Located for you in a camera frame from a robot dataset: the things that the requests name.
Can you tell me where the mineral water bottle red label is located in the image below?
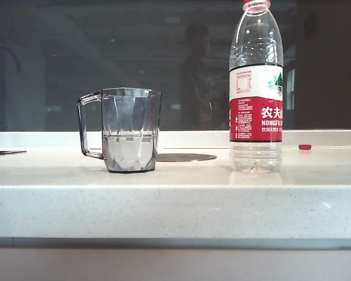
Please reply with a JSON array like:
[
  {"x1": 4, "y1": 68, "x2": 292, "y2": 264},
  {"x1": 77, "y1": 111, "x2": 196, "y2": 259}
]
[{"x1": 228, "y1": 0, "x2": 284, "y2": 173}]

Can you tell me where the clear grey faceted mug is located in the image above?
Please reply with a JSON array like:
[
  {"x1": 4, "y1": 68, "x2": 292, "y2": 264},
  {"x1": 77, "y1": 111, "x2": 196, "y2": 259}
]
[{"x1": 77, "y1": 87, "x2": 162, "y2": 174}]

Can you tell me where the round dark metal disc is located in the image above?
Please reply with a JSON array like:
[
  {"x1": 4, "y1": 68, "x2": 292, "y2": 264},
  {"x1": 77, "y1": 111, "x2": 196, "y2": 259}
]
[{"x1": 155, "y1": 153, "x2": 218, "y2": 163}]

